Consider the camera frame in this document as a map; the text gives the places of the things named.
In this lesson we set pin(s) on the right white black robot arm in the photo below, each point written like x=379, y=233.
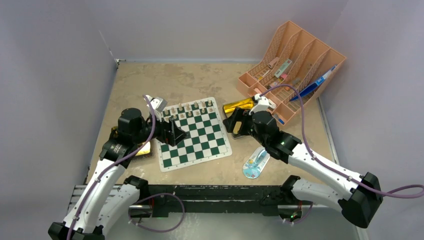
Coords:
x=342, y=190

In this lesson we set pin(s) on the right gold tin tray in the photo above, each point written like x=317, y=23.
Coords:
x=246, y=104

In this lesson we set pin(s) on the green white chess board mat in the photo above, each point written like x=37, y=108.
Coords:
x=206, y=141

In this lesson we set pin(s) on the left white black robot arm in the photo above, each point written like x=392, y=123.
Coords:
x=95, y=213

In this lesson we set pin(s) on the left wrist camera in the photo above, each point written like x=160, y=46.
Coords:
x=158, y=104

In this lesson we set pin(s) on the white chess pieces row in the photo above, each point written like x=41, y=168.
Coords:
x=204, y=108

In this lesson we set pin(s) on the peach plastic file organizer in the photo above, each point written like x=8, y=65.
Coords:
x=310, y=57

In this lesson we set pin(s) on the gold tin tray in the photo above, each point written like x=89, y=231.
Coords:
x=144, y=150
x=246, y=104

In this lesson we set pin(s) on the teal white box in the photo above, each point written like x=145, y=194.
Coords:
x=284, y=68

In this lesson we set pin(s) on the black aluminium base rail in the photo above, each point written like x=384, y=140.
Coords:
x=267, y=200

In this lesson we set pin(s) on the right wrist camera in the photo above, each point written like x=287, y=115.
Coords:
x=261, y=103

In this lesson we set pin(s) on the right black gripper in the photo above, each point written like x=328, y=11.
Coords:
x=240, y=115

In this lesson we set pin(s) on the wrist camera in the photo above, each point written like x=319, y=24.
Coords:
x=261, y=103
x=158, y=104

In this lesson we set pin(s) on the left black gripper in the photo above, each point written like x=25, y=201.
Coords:
x=169, y=133

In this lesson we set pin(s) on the left gold tin tray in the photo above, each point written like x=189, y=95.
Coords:
x=144, y=150

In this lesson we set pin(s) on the blue packaged toy blister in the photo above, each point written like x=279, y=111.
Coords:
x=255, y=164

